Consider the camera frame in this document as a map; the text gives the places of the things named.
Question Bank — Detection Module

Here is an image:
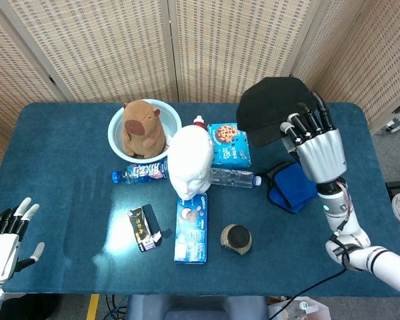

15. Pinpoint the brown capybara plush toy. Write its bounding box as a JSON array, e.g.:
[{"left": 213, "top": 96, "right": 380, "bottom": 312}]
[{"left": 121, "top": 99, "right": 169, "bottom": 159}]

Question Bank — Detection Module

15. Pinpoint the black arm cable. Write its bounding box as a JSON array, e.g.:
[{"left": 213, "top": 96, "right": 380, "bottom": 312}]
[{"left": 269, "top": 266, "right": 349, "bottom": 320}]

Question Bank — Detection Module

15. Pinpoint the white foam mannequin head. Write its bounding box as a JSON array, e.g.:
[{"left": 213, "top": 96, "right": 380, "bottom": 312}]
[{"left": 167, "top": 125, "right": 215, "bottom": 201}]

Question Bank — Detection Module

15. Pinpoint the small black purple carton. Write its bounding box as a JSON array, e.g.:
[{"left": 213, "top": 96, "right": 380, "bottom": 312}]
[{"left": 126, "top": 203, "right": 164, "bottom": 253}]

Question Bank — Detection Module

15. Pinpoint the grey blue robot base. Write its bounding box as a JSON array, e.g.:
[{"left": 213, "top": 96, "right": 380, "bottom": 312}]
[{"left": 125, "top": 295, "right": 270, "bottom": 320}]

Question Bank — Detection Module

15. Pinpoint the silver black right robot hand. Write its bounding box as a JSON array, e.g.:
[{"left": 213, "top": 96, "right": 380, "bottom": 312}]
[{"left": 279, "top": 91, "right": 348, "bottom": 184}]

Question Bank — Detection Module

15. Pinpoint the blue floor cable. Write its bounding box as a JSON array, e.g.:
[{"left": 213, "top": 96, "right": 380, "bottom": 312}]
[{"left": 106, "top": 295, "right": 128, "bottom": 320}]

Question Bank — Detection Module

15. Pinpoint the blue-capped labelled drink bottle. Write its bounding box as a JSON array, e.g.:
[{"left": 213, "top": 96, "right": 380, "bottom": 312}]
[{"left": 111, "top": 157, "right": 170, "bottom": 186}]

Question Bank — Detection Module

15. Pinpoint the clear plastic bag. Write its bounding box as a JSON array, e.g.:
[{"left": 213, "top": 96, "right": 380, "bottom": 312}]
[{"left": 269, "top": 296, "right": 331, "bottom": 320}]

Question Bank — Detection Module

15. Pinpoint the folded blue towel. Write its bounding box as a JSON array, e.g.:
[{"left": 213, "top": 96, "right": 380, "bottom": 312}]
[{"left": 265, "top": 161, "right": 319, "bottom": 215}]

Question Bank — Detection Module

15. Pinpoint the clear white-capped water bottle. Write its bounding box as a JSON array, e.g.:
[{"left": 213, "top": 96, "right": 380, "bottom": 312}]
[{"left": 208, "top": 167, "right": 263, "bottom": 189}]

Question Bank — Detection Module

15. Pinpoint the light blue plastic basin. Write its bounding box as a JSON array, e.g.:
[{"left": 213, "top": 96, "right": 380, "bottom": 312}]
[{"left": 107, "top": 98, "right": 183, "bottom": 164}]

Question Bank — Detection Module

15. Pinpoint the black baseball cap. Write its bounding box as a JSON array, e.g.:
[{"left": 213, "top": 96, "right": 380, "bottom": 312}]
[{"left": 235, "top": 76, "right": 317, "bottom": 148}]

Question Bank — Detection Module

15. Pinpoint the blue Oreo cookie box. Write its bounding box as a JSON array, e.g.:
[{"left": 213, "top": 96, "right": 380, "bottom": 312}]
[{"left": 173, "top": 193, "right": 209, "bottom": 265}]

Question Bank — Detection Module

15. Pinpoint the woven folding screen panel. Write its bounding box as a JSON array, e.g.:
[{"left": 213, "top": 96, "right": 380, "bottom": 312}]
[
  {"left": 288, "top": 0, "right": 369, "bottom": 93},
  {"left": 308, "top": 0, "right": 400, "bottom": 134},
  {"left": 168, "top": 0, "right": 324, "bottom": 103},
  {"left": 0, "top": 0, "right": 181, "bottom": 103},
  {"left": 0, "top": 0, "right": 74, "bottom": 174}
]

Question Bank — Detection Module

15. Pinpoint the small red white bottle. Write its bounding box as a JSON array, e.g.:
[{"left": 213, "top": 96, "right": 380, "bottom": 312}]
[{"left": 192, "top": 115, "right": 208, "bottom": 131}]

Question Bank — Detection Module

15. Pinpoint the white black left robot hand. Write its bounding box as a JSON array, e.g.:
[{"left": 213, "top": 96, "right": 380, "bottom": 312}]
[{"left": 0, "top": 197, "right": 45, "bottom": 285}]

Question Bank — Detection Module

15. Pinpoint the blue chocolate chip cookie box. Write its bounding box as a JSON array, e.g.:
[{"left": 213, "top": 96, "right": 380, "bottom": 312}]
[{"left": 206, "top": 122, "right": 253, "bottom": 168}]

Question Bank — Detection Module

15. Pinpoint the glass jar with black lid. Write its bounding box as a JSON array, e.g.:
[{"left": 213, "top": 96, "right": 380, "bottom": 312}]
[{"left": 220, "top": 223, "right": 253, "bottom": 256}]

